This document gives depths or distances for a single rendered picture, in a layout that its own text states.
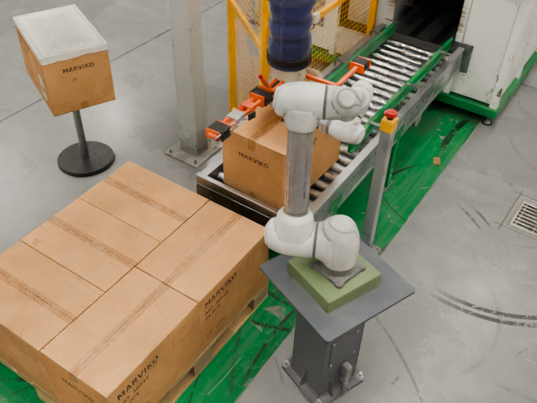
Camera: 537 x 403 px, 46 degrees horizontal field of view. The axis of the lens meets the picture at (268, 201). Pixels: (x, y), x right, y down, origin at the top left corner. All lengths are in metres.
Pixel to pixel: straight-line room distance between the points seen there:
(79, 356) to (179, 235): 0.82
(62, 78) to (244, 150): 1.29
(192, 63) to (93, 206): 1.25
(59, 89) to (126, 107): 1.29
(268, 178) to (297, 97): 1.05
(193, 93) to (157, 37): 1.99
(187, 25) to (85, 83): 0.72
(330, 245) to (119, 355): 1.02
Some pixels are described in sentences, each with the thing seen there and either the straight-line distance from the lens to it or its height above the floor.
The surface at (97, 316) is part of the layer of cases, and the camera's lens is 3.01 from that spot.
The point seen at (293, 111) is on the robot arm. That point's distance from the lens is 2.33.
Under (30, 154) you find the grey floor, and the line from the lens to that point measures 4.92.
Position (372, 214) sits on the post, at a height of 0.34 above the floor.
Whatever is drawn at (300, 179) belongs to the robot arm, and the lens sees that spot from 2.47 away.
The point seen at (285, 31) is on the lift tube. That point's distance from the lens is 3.07.
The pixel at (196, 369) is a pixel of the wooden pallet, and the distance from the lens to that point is 3.35.
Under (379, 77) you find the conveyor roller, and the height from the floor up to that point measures 0.54.
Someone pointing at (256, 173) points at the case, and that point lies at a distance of 3.33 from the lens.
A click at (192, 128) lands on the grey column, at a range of 4.51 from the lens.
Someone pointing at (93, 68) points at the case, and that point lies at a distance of 4.05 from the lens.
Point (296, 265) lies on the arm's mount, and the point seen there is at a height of 0.81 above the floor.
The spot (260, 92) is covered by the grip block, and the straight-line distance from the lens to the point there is 3.11.
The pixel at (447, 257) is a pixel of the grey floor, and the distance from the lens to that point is 4.10.
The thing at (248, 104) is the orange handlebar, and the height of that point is 1.20.
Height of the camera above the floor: 2.86
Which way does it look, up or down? 42 degrees down
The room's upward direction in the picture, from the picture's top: 2 degrees clockwise
